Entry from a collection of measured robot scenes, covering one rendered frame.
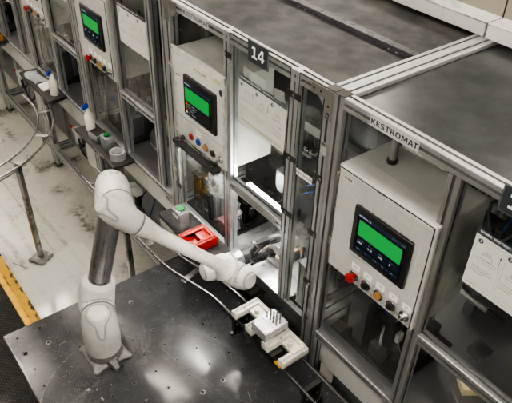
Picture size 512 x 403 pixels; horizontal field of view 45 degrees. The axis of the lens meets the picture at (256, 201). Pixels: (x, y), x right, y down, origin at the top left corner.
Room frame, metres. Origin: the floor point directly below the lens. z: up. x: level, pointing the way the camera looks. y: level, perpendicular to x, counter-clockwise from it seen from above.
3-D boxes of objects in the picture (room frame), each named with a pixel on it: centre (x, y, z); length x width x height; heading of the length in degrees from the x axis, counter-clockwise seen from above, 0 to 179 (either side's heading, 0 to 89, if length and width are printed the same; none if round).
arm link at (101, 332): (1.79, 0.67, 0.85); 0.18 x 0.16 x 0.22; 19
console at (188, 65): (2.50, 0.18, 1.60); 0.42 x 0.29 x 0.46; 38
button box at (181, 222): (2.42, 0.37, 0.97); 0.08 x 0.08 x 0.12; 38
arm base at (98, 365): (1.76, 0.65, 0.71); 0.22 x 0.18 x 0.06; 38
